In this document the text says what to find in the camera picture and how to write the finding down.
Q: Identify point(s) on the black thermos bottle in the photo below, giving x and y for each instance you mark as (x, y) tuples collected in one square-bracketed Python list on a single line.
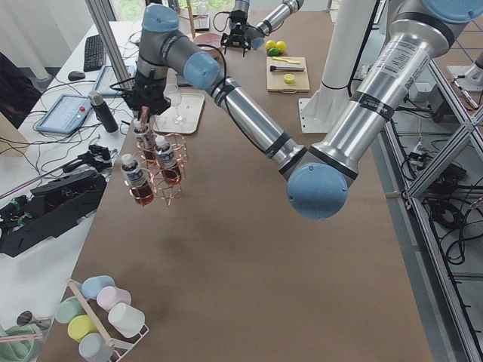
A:
[(102, 111)]

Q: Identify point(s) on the metal jigger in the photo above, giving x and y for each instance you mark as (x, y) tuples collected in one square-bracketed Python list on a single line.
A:
[(27, 318)]

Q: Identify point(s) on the wooden glass tree stand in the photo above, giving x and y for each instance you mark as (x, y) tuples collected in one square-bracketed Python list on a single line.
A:
[(196, 14)]

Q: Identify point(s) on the blue teach pendant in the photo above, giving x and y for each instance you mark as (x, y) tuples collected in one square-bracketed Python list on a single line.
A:
[(66, 116), (105, 78)]

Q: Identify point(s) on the black computer mouse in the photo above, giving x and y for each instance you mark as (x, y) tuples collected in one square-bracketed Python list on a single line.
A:
[(76, 76)]

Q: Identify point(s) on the blue teach pendant near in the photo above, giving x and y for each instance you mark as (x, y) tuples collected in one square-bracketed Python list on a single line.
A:
[(66, 116)]

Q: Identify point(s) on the metal muddler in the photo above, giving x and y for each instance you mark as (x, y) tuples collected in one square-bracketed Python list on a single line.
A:
[(274, 68)]

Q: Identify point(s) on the tea bottle back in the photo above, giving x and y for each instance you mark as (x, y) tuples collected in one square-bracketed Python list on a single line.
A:
[(145, 139)]

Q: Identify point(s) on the yellow cup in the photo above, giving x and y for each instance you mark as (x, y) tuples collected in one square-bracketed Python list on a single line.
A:
[(80, 326)]

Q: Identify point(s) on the pink cup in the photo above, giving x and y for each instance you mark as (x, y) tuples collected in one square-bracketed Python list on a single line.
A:
[(110, 296)]

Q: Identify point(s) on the tea bottle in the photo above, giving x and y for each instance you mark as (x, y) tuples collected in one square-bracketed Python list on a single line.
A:
[(167, 161), (136, 180), (145, 139)]

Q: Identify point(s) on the pink bowl with ice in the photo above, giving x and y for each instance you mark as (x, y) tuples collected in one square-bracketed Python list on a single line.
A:
[(209, 42)]

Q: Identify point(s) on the yellow plastic knife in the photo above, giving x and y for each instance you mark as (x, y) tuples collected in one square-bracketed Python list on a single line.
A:
[(286, 60)]

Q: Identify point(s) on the clear wine glass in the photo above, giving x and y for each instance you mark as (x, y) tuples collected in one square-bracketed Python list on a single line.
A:
[(174, 95)]

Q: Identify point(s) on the tea bottle middle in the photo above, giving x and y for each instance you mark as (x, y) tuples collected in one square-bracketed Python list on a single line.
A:
[(167, 161)]

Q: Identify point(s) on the white cup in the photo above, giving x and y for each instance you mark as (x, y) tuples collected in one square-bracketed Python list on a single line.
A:
[(127, 319)]

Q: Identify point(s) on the half lemon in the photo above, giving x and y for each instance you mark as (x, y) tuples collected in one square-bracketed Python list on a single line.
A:
[(289, 78)]

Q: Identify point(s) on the green cup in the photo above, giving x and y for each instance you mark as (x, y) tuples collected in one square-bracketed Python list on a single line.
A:
[(68, 309)]

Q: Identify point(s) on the wooden cutting board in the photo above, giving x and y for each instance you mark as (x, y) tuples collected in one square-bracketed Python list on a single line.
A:
[(275, 80)]

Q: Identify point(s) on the copper wire bottle basket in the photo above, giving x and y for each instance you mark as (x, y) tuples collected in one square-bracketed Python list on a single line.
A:
[(152, 171)]

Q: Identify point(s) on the blue cup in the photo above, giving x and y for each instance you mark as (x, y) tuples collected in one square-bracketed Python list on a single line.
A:
[(93, 285)]

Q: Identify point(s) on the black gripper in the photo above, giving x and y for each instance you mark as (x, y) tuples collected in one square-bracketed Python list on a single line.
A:
[(237, 29), (148, 91)]

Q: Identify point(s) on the black keyboard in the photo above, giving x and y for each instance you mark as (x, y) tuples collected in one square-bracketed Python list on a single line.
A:
[(94, 53)]

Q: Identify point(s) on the tea bottle front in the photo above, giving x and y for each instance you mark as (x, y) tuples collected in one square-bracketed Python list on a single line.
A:
[(136, 180)]

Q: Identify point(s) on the green lime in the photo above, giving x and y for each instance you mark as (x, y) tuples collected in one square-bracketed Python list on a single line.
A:
[(273, 52)]

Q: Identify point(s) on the cream rabbit tray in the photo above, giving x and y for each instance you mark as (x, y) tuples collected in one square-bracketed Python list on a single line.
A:
[(190, 108)]

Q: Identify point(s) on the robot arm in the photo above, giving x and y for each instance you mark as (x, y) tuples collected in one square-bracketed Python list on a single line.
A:
[(318, 176), (270, 23)]

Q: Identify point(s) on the yellow lemon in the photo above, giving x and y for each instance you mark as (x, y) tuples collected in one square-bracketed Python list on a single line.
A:
[(270, 44), (281, 46)]

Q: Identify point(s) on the blue teach pendant far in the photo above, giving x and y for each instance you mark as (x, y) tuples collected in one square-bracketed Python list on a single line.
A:
[(105, 78)]

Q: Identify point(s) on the grey cup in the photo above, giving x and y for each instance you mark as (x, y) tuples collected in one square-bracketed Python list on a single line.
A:
[(93, 348)]

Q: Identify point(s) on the black equipment case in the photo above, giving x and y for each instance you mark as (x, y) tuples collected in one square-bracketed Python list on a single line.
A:
[(52, 209)]

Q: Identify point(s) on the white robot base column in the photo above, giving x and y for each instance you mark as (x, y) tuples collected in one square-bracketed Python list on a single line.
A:
[(353, 21)]

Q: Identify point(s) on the aluminium frame post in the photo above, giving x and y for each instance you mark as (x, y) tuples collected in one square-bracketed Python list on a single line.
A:
[(101, 21)]

